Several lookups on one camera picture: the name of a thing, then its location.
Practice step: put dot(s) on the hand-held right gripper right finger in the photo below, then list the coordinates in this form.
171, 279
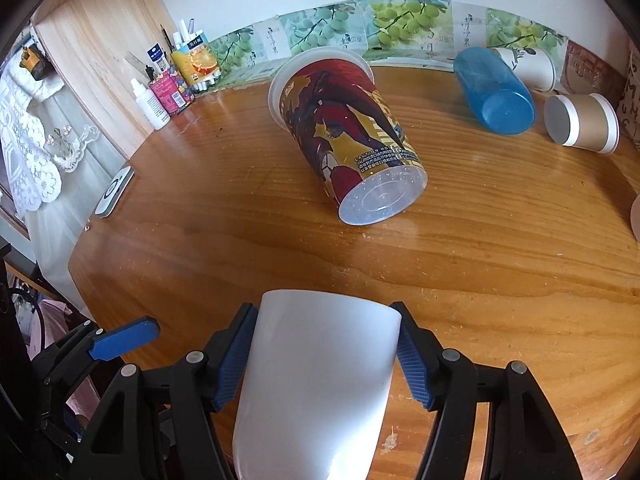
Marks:
413, 360

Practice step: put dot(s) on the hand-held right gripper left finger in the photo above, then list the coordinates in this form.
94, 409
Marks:
233, 360

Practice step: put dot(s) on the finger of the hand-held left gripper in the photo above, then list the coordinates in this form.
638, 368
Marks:
125, 338

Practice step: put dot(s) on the plain white cup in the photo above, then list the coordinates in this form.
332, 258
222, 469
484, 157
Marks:
312, 385

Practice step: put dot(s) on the red printed plastic cup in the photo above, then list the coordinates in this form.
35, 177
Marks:
350, 130

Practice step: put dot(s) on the blue plastic cup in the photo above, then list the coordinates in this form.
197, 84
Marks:
495, 90

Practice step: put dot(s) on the gold paper cup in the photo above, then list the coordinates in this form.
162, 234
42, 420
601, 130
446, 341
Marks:
585, 122

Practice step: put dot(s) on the white printed paper cup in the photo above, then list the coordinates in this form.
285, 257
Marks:
532, 67

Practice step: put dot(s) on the pink cloth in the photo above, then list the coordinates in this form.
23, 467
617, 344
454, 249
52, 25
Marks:
55, 317

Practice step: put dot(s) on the white flat remote device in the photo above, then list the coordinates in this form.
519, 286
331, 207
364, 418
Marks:
115, 192

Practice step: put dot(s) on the clear glass ornament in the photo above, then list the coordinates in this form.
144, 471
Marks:
67, 147

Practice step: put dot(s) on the white lace cloth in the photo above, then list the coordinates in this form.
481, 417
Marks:
25, 135

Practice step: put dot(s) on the white squeeze bottle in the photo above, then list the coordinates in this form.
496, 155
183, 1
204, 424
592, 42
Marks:
150, 105

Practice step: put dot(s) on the pink printed box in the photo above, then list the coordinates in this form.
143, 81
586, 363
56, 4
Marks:
171, 91

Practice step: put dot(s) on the white round object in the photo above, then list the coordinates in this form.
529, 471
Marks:
635, 220

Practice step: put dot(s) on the white blue-label tube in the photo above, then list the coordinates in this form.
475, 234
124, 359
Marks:
156, 60

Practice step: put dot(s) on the orange printed carton holder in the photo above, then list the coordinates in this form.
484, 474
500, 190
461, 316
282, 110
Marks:
196, 62

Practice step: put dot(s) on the wooden shelf side panel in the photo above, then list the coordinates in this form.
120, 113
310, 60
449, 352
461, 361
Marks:
95, 55

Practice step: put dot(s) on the small brown hanging ornament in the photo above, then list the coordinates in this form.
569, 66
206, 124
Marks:
34, 61

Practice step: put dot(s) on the grape print wall sticker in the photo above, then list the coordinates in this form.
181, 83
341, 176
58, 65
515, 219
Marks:
400, 25

